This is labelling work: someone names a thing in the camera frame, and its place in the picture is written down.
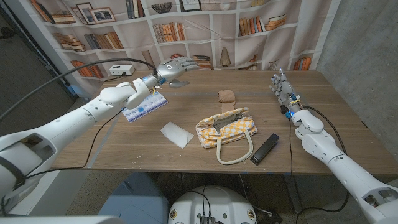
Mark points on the printed bookshelf backdrop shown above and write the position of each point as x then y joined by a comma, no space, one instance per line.
199,37

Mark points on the white power strip box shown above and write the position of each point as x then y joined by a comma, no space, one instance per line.
121,70

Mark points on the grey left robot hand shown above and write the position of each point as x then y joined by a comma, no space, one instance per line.
174,68

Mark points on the yellow white checkered handbag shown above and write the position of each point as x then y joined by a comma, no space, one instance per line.
230,130

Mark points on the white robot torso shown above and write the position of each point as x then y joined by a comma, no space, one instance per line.
214,202

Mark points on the tan adhesive wrap roll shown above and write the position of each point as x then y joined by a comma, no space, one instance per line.
226,96

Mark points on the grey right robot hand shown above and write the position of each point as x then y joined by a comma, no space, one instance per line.
287,91

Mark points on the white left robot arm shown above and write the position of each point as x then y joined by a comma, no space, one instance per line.
62,124

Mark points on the grey metal table leg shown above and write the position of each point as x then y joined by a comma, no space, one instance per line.
292,193

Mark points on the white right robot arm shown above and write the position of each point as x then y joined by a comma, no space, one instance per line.
345,171

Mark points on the white flat package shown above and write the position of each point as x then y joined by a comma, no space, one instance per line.
177,134

